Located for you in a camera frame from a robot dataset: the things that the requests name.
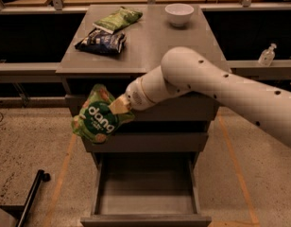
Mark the grey drawer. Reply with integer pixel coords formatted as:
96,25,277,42
65,89,219,123
82,132,208,152
80,152,212,227

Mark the white bowl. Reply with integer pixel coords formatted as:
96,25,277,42
165,3,195,26

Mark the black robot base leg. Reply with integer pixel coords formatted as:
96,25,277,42
16,169,51,227

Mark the green snack bag on counter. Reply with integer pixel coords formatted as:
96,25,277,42
93,7,143,34

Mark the grey bottom drawer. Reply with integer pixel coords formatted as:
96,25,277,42
80,152,212,227

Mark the green dang rice chip bag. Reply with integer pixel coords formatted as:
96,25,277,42
71,84,134,144

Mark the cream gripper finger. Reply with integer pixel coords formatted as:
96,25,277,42
109,96,131,114

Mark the dark blue snack bag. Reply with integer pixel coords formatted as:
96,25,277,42
75,28,127,55

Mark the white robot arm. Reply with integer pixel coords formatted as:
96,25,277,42
109,47,291,148

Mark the grey drawer cabinet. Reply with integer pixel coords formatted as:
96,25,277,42
57,5,228,160

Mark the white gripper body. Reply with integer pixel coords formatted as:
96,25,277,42
125,66,189,111

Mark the grey middle drawer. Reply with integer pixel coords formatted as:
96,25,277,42
82,132,208,152

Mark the grey top drawer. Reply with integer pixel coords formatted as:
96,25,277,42
65,89,219,123

